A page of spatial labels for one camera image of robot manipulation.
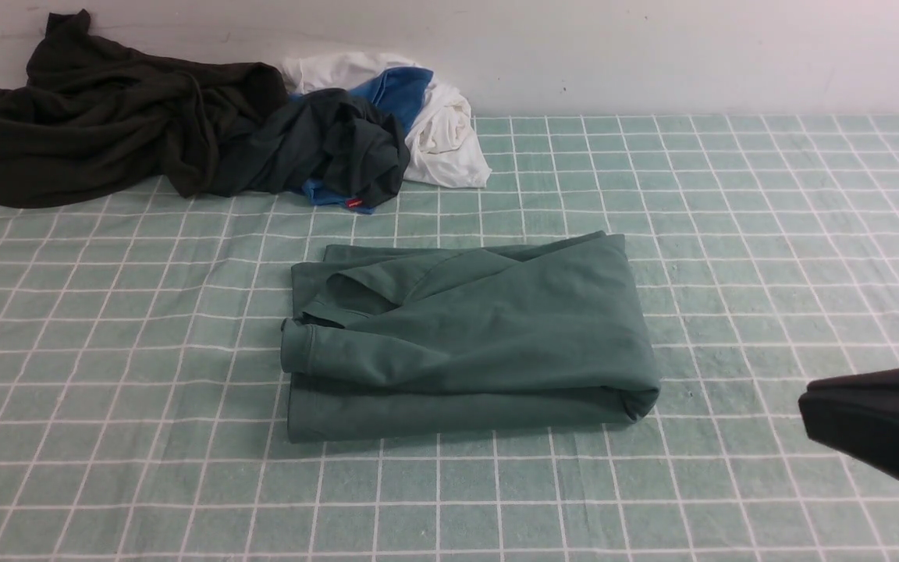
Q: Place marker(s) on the green long-sleeved shirt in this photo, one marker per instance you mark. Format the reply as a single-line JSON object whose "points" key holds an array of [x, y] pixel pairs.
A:
{"points": [[390, 342]]}

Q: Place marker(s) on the white crumpled garment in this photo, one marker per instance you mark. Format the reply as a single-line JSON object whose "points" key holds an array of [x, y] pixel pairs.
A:
{"points": [[444, 147]]}

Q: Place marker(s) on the dark green crumpled garment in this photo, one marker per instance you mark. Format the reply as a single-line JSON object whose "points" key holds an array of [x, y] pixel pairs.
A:
{"points": [[271, 157]]}

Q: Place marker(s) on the blue crumpled garment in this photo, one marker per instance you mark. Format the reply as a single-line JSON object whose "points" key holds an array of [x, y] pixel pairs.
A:
{"points": [[399, 94]]}

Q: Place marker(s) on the green checkered tablecloth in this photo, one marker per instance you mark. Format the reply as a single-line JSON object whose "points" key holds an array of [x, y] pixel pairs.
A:
{"points": [[142, 409]]}

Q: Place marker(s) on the dark brown crumpled garment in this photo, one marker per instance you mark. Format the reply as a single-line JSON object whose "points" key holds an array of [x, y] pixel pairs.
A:
{"points": [[97, 117]]}

